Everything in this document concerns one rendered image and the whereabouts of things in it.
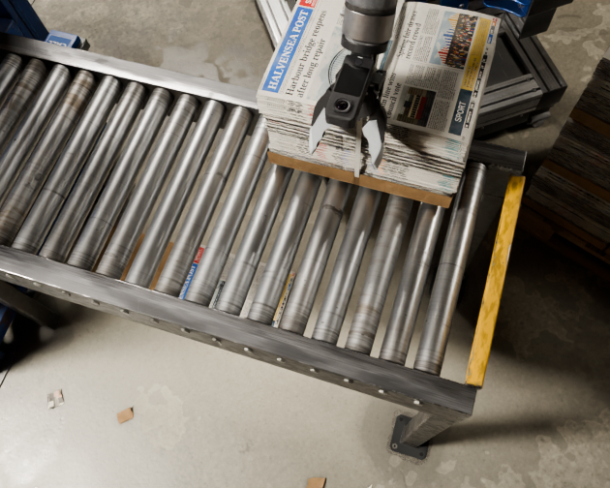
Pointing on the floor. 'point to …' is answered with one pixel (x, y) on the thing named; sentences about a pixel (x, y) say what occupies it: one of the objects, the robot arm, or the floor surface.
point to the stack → (609, 92)
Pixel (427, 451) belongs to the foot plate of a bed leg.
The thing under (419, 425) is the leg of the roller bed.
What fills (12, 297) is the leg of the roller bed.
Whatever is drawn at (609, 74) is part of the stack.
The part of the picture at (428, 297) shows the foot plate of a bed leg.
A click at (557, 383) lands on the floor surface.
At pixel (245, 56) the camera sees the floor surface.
